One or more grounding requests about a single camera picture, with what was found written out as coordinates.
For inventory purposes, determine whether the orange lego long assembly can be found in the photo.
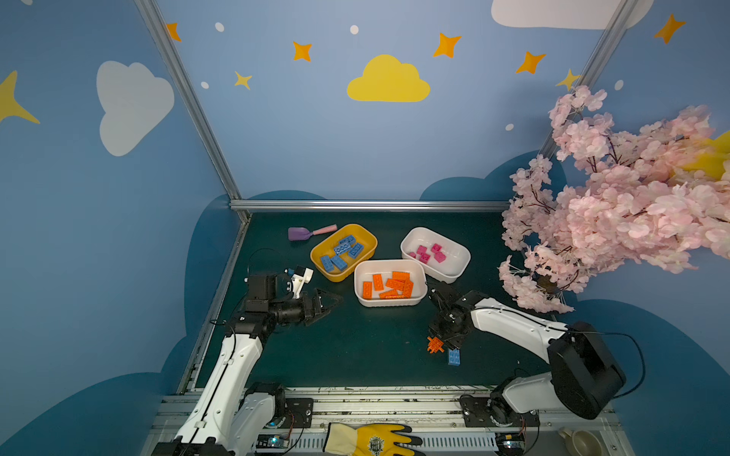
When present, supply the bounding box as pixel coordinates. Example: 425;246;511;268
427;336;445;355

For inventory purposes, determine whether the blue lego brick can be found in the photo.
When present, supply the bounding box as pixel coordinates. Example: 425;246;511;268
321;256;335;274
448;349;461;366
334;243;354;256
338;235;357;249
348;242;364;258
331;256;348;272

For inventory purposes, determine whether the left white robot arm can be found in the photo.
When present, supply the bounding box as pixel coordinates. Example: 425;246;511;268
151;268;344;455

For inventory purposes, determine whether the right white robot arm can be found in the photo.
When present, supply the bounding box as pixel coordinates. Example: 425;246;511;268
428;282;627;427

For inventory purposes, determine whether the white rear plastic bin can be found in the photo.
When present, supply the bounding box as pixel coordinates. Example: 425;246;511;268
400;227;471;284

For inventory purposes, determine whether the white plastic bin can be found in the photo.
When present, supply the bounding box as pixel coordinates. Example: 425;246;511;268
400;227;471;284
354;260;428;308

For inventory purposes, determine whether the white front plastic bin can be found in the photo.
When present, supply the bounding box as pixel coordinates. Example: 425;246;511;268
354;260;428;308

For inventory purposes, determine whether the purple pink toy spatula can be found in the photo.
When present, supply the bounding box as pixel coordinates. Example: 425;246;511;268
287;224;338;242

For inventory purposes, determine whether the yellow plastic bin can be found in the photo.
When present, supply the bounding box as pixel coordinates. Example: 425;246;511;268
310;223;378;283

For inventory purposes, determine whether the yellow work glove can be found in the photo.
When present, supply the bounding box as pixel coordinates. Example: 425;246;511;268
323;423;424;456

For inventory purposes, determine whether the green circuit board left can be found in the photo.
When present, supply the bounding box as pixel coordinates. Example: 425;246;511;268
255;434;291;451

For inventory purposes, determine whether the circuit board right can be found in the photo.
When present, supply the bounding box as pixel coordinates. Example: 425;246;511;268
494;433;527;456

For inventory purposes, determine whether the beige ceramic cup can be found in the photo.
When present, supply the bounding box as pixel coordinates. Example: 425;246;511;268
558;427;606;456

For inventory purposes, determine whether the pink cherry blossom tree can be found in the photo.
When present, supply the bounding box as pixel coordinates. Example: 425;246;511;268
498;85;729;314

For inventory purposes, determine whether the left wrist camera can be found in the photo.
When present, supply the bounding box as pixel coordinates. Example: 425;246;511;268
286;266;314;299

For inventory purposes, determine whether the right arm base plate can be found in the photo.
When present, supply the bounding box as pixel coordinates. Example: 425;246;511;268
458;394;540;428

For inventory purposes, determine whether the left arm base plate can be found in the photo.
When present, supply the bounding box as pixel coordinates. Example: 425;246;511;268
264;398;314;429

